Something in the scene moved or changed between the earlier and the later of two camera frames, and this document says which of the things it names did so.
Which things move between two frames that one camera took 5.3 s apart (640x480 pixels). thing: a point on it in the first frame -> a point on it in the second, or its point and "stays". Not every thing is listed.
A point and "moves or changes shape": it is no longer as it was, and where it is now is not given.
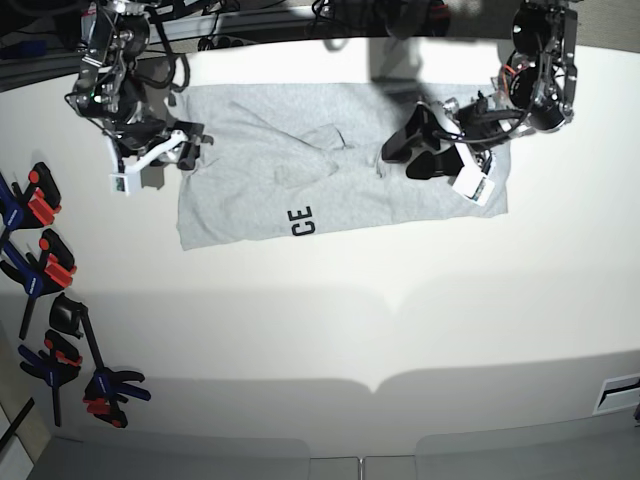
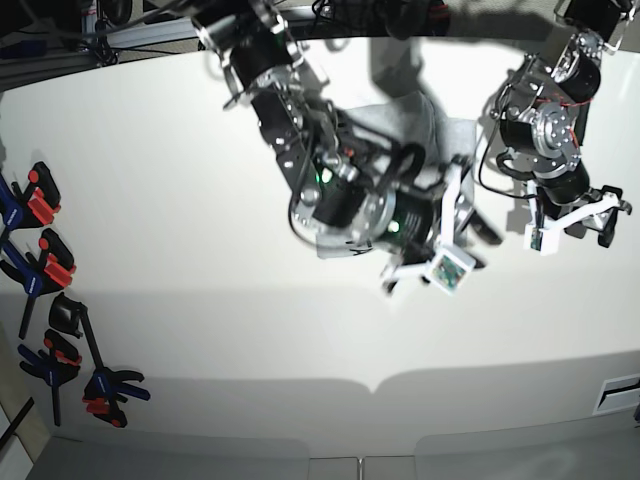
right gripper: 475,130 -> 543,235
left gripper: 142,150 -> 430,232
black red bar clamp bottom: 108,387 stays
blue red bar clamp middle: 50,272 stays
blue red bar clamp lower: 61,361 stays
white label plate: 618,393 stays
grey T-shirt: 295,161 moves or changes shape
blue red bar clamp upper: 34,206 stays
